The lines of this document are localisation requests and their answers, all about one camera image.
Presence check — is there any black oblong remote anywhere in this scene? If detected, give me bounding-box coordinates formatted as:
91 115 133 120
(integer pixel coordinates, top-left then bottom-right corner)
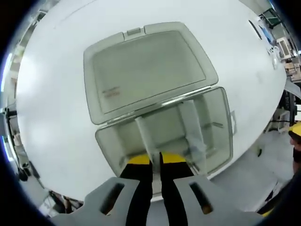
248 20 263 40

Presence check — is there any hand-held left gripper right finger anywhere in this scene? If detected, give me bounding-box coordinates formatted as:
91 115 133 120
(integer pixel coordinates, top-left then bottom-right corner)
159 152 264 226

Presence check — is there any grey transparent guide fixture box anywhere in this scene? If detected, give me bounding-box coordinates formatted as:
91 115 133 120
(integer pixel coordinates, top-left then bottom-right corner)
83 21 237 176

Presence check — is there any blue white tablet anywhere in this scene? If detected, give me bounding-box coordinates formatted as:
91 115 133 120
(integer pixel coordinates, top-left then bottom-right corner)
258 22 276 44

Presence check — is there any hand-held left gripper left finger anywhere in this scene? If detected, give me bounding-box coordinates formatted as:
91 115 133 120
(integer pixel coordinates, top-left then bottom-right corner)
53 155 153 226

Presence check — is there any white game controller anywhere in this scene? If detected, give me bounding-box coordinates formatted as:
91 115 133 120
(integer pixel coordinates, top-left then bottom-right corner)
267 46 281 69

